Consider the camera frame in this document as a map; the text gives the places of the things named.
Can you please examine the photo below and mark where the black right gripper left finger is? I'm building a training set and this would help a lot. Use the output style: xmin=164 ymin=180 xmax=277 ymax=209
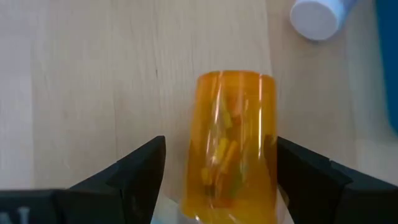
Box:
xmin=0 ymin=135 xmax=167 ymax=224

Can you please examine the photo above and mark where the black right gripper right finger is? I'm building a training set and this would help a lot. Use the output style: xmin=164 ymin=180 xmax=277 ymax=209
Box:
xmin=276 ymin=136 xmax=398 ymax=224

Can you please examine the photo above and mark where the blue plastic bin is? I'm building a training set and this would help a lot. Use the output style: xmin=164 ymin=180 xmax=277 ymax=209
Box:
xmin=374 ymin=0 xmax=398 ymax=136

